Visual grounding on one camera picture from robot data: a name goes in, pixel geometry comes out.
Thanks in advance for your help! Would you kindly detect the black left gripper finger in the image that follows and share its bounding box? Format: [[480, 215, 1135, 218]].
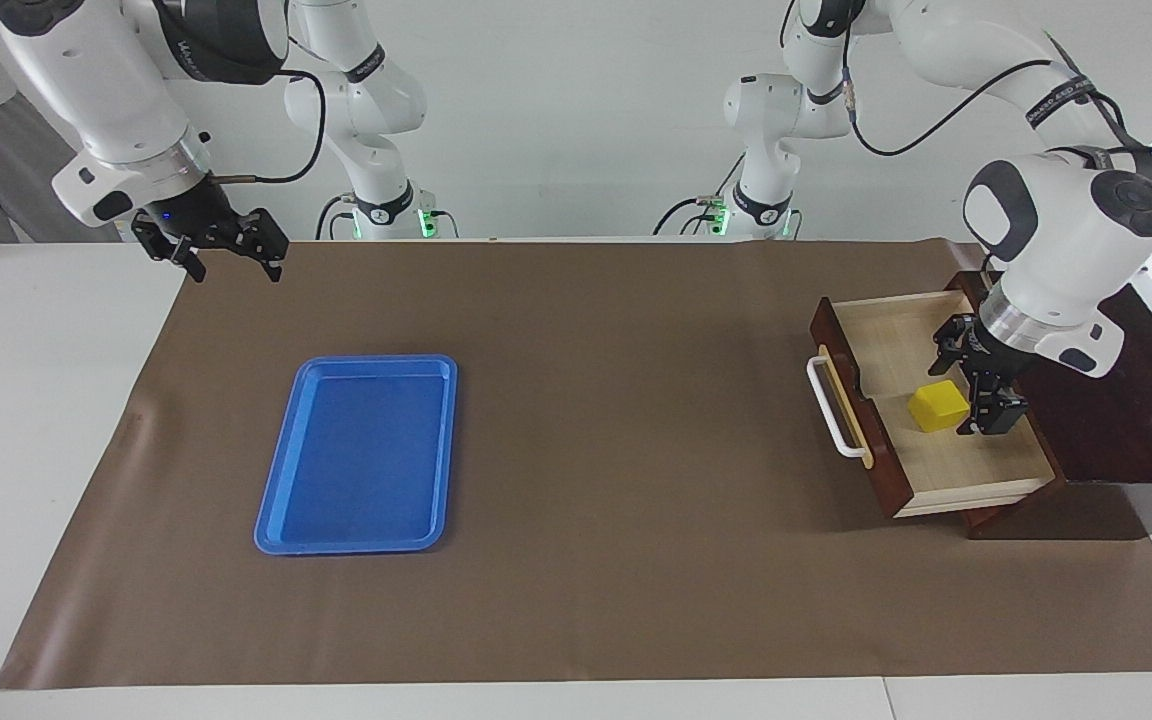
[[958, 392, 1029, 438], [932, 314, 972, 376]]

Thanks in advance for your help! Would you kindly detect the wooden drawer with white handle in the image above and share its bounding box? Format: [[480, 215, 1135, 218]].
[[806, 290, 1057, 519]]

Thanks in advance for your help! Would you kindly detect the yellow block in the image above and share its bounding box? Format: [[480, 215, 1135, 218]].
[[908, 379, 971, 434]]

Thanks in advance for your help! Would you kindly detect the dark wooden drawer cabinet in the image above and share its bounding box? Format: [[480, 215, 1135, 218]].
[[946, 270, 1152, 541]]

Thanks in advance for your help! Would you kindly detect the blue plastic tray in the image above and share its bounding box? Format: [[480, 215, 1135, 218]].
[[254, 354, 459, 557]]

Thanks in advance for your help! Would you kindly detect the brown paper table mat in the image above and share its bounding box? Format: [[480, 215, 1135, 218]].
[[0, 238, 1152, 691]]

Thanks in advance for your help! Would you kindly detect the black right base cable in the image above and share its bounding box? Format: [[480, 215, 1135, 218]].
[[315, 194, 355, 241]]

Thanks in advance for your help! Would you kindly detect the black base cable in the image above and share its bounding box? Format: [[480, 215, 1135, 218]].
[[315, 194, 355, 241], [653, 150, 747, 237]]

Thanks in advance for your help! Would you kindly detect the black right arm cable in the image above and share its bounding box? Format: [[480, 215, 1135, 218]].
[[211, 68, 327, 186]]

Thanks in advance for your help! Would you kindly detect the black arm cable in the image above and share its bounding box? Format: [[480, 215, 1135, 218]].
[[211, 68, 327, 186], [841, 50, 1152, 166]]

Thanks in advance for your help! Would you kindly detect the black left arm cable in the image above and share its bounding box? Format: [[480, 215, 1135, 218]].
[[841, 50, 1152, 166]]

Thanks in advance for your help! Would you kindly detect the black left base cable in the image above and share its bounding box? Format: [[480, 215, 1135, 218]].
[[653, 150, 747, 237]]

